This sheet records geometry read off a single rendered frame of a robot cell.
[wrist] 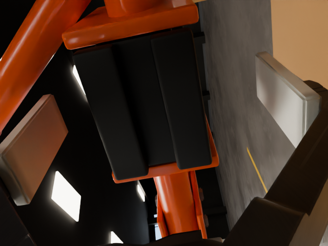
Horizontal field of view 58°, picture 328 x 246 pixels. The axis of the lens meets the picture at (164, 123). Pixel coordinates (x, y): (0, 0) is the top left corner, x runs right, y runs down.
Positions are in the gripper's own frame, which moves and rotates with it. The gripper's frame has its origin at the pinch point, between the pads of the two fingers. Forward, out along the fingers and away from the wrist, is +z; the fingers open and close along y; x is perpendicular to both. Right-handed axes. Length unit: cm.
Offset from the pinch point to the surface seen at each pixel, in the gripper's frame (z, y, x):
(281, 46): 15.5, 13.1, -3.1
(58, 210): 433, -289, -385
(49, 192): 432, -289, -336
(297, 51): 11.3, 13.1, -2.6
